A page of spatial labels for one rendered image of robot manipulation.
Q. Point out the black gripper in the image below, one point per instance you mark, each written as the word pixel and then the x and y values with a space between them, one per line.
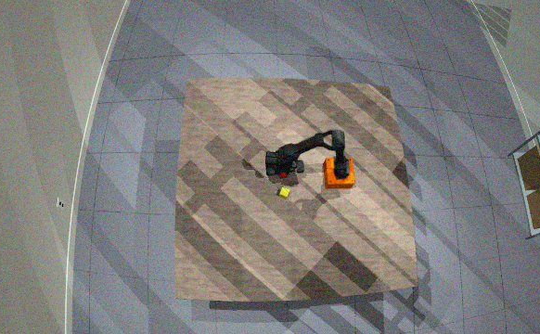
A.
pixel 277 169

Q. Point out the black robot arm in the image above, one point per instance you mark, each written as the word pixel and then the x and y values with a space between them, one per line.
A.
pixel 289 153

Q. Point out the yellow cube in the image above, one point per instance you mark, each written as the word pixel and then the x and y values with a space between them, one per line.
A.
pixel 284 193

